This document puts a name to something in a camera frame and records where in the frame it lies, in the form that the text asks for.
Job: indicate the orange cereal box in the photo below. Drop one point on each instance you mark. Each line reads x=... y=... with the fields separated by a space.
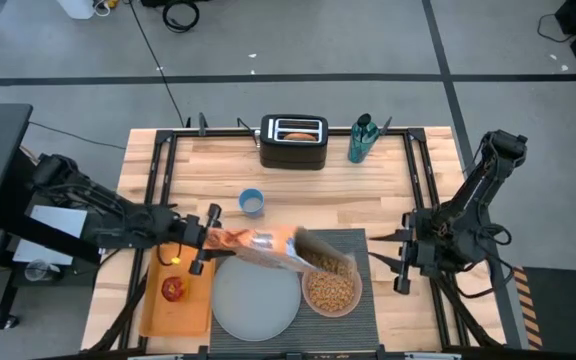
x=268 y=247

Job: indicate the teal water bottle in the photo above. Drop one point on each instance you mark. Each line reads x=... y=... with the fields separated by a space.
x=362 y=142

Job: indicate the tan bagel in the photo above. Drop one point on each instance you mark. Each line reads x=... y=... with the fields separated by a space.
x=299 y=136

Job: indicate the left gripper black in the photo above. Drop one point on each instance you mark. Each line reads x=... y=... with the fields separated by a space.
x=195 y=235

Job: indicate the clear plastic cup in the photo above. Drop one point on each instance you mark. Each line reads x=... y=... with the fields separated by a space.
x=40 y=271

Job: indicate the white paper sheet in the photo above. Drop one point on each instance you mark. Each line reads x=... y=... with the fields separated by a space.
x=58 y=220

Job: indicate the orange cutting board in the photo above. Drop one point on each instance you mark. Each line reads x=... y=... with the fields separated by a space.
x=175 y=317

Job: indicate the black hazard-striped mat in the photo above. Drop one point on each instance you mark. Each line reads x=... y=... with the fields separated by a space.
x=563 y=310

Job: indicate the brown cereal pieces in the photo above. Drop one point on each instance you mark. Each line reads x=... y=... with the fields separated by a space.
x=330 y=292

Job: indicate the black two-slot toaster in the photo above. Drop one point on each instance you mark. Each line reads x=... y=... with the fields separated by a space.
x=293 y=152

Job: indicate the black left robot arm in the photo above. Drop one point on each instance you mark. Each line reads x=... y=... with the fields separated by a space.
x=108 y=215

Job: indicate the grey round plate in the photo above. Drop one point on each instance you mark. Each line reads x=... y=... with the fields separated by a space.
x=253 y=305

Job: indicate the pink round bowl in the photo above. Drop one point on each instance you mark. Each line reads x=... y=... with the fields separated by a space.
x=355 y=300

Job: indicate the red fruit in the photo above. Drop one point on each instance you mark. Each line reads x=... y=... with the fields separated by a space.
x=174 y=289

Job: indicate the white floor appliance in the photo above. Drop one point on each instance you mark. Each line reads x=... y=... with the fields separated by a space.
x=75 y=7

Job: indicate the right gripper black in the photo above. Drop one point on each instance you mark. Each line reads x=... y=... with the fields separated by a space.
x=420 y=247

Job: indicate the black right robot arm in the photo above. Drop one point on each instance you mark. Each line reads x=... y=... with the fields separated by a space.
x=478 y=195

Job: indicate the black metal rig frame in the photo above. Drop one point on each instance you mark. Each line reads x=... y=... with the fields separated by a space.
x=165 y=165

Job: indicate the blue cup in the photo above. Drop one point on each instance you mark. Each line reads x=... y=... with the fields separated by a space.
x=252 y=202

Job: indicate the grey woven placemat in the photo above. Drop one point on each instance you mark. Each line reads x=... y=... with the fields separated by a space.
x=343 y=332

